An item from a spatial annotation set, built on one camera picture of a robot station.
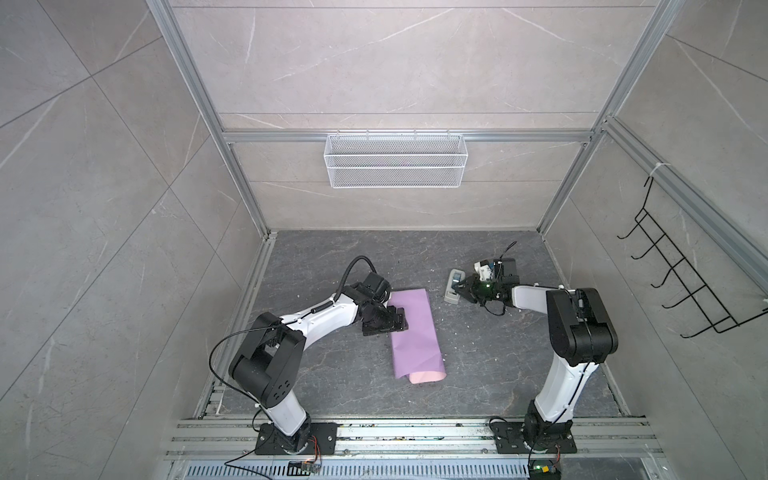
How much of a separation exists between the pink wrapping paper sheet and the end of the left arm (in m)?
0.02

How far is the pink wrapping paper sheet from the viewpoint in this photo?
795mm

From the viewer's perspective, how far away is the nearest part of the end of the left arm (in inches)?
26.2
